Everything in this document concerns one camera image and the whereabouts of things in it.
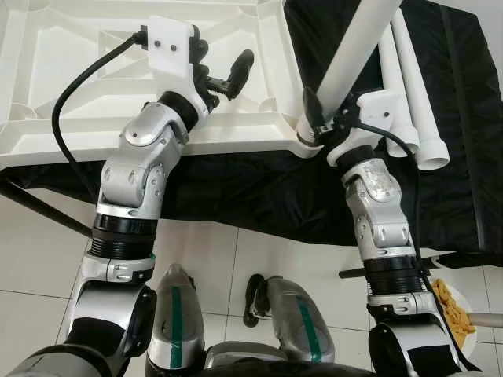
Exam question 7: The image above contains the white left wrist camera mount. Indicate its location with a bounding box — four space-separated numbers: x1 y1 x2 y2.
145 16 207 107

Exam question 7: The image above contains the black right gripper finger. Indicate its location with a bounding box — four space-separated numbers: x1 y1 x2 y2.
303 86 325 130

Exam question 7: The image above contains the black metal table leg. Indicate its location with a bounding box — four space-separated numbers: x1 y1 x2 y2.
0 177 94 236
338 263 378 280

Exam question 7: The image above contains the silver left robot leg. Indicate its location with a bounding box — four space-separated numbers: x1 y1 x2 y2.
145 265 205 372

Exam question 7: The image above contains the white plastic table top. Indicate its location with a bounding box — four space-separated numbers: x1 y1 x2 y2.
0 0 323 170

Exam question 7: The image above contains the silver right robot leg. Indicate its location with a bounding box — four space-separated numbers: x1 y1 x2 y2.
244 275 335 364

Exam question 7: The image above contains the yellow crumpled cloth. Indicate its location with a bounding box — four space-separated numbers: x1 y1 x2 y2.
432 279 476 346

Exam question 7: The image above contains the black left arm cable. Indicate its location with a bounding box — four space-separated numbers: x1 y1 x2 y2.
51 27 150 201

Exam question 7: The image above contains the silver robot leg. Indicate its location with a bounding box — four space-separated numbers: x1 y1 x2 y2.
145 265 205 372
244 275 335 364

